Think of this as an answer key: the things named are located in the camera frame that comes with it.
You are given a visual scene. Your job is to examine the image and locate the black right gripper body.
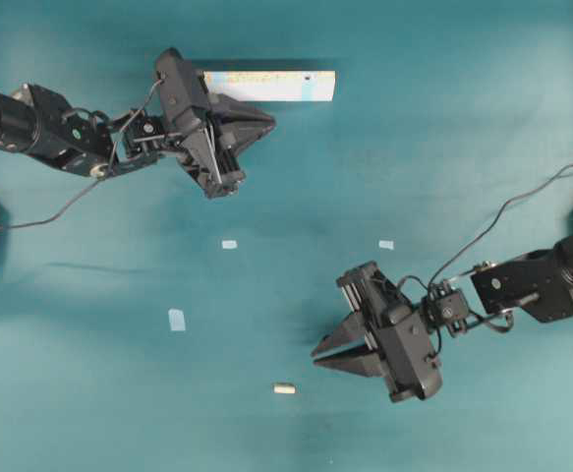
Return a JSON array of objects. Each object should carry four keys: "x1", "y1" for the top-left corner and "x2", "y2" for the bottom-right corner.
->
[{"x1": 336, "y1": 261, "x2": 418, "y2": 353}]

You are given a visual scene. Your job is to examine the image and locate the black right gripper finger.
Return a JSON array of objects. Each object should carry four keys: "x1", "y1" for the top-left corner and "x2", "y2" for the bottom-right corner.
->
[
  {"x1": 314, "y1": 346, "x2": 385, "y2": 378},
  {"x1": 311, "y1": 312, "x2": 370, "y2": 357}
]

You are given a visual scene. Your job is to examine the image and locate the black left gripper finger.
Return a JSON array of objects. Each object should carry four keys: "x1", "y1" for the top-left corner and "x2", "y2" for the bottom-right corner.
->
[
  {"x1": 208, "y1": 93, "x2": 276, "y2": 138},
  {"x1": 219, "y1": 128, "x2": 268, "y2": 159}
]

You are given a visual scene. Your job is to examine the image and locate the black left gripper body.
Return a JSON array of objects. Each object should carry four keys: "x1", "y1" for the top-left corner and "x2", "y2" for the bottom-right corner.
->
[{"x1": 167, "y1": 112, "x2": 245, "y2": 199}]

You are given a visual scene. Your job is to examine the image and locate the white wooden board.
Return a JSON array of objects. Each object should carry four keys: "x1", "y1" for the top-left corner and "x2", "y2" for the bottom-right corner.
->
[{"x1": 203, "y1": 71, "x2": 336, "y2": 102}]

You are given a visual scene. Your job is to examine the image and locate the short wooden dowel rod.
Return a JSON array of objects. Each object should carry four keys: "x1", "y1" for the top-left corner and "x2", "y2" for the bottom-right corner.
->
[{"x1": 272, "y1": 383, "x2": 297, "y2": 394}]

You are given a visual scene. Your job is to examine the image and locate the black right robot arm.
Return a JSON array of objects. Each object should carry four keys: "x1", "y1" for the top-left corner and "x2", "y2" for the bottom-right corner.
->
[{"x1": 312, "y1": 235, "x2": 573, "y2": 395}]

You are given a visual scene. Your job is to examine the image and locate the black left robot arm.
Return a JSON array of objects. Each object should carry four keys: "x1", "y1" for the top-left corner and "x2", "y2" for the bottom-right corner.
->
[{"x1": 0, "y1": 85, "x2": 276, "y2": 199}]

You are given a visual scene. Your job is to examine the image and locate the blue tape marker centre-right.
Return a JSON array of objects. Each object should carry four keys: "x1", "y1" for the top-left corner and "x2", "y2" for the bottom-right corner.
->
[{"x1": 378, "y1": 240, "x2": 395, "y2": 251}]

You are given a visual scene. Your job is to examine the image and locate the blue tape marker centre-left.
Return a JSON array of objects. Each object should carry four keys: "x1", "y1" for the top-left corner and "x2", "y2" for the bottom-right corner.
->
[{"x1": 221, "y1": 240, "x2": 238, "y2": 250}]

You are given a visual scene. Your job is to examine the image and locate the blue tape marker left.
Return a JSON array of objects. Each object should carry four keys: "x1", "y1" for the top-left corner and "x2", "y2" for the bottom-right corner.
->
[{"x1": 168, "y1": 309, "x2": 186, "y2": 332}]

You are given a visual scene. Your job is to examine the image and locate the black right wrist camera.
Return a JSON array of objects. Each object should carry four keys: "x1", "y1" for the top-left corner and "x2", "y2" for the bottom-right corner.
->
[{"x1": 372, "y1": 303, "x2": 442, "y2": 403}]

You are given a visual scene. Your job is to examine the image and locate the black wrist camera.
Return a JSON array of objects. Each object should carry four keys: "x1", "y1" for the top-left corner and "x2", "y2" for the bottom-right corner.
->
[
  {"x1": 154, "y1": 48, "x2": 211, "y2": 136},
  {"x1": 372, "y1": 303, "x2": 442, "y2": 403}
]

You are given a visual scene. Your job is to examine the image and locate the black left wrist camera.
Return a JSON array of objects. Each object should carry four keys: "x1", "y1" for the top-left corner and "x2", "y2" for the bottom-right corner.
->
[{"x1": 154, "y1": 48, "x2": 211, "y2": 136}]

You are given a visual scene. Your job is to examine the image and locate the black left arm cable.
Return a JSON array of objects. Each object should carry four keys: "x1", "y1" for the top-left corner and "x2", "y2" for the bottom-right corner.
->
[{"x1": 0, "y1": 78, "x2": 167, "y2": 245}]

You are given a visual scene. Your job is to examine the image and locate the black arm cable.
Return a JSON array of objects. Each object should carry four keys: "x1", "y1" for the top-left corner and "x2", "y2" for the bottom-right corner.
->
[
  {"x1": 0, "y1": 78, "x2": 167, "y2": 245},
  {"x1": 396, "y1": 157, "x2": 573, "y2": 365}
]

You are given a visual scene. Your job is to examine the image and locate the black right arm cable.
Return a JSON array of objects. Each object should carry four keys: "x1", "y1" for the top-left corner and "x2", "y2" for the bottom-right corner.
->
[{"x1": 396, "y1": 157, "x2": 573, "y2": 365}]

